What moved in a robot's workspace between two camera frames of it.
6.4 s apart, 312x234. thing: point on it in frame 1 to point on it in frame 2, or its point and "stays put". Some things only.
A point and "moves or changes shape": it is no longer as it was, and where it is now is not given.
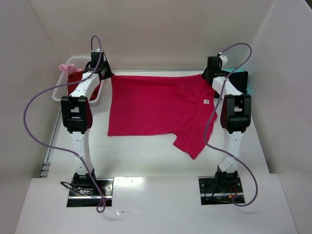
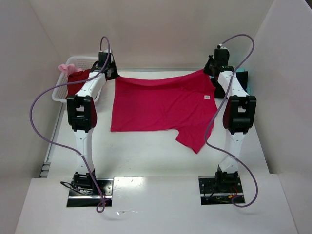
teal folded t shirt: [240, 69] stays put
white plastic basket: [80, 62] stays put
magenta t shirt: [163, 105] moves or changes shape
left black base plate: [91, 198] stays put
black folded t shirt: [240, 79] stays put
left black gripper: [106, 72] to [113, 72]
